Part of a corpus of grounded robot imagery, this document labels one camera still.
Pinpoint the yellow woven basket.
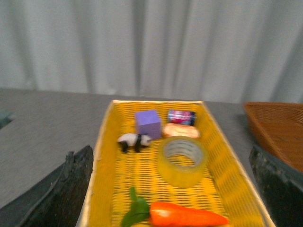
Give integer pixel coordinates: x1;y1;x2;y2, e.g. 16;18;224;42
80;100;274;227

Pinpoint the clear packing tape roll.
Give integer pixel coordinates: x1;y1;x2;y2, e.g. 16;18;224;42
157;136;209;189

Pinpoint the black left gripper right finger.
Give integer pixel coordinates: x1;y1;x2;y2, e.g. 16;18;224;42
249;146;303;227

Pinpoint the toy bread roll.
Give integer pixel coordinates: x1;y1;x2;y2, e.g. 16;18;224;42
162;123;200;140

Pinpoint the small red labelled can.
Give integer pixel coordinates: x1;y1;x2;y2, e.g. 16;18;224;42
167;109;196;126

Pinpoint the purple cube block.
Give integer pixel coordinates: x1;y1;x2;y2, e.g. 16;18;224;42
134;110;161;140

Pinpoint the brown wicker basket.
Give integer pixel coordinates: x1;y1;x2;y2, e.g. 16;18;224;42
243;102;303;172

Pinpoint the toy orange carrot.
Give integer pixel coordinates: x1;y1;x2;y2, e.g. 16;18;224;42
120;187;229;227

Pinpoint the white curtain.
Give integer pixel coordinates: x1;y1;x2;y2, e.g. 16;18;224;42
0;0;303;103

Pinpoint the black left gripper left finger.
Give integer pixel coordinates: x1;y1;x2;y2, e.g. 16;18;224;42
0;146;94;227

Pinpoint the toy panda figure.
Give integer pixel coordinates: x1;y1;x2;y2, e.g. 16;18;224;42
117;133;152;153

